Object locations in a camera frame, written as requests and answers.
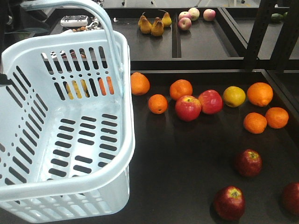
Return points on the light blue plastic basket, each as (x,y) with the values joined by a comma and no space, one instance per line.
(66,122)

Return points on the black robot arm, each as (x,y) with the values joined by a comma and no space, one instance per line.
(14,18)

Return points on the small orange middle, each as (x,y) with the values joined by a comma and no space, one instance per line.
(158,104)

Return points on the small orange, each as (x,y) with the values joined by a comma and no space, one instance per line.
(277,117)
(255,123)
(158,104)

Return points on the orange with bump middle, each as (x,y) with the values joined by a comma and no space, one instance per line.
(140,85)

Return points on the red yellow apple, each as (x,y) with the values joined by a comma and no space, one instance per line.
(188,108)

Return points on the large orange back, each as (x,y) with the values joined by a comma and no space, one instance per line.
(180,88)

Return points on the large orange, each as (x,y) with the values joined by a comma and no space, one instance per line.
(260,94)
(180,88)

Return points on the pink red apple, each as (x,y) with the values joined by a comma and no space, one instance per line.
(211,102)

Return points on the black wooden display stand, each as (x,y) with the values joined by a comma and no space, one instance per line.
(177,167)

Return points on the yellow round fruit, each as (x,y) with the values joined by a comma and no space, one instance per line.
(234,96)

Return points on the small orange left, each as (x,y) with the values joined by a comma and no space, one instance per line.
(255,123)

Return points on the dark red apple upper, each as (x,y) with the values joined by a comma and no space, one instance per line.
(248,163)

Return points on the dark red apple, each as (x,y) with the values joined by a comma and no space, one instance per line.
(290,198)
(248,163)
(229,203)

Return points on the large orange right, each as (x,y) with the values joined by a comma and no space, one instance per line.
(260,94)

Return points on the white electronic scale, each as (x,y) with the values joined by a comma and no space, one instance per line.
(74,21)

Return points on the dark red apple front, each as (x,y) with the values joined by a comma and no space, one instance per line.
(229,203)

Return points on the small orange right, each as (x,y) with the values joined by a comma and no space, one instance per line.
(277,117)

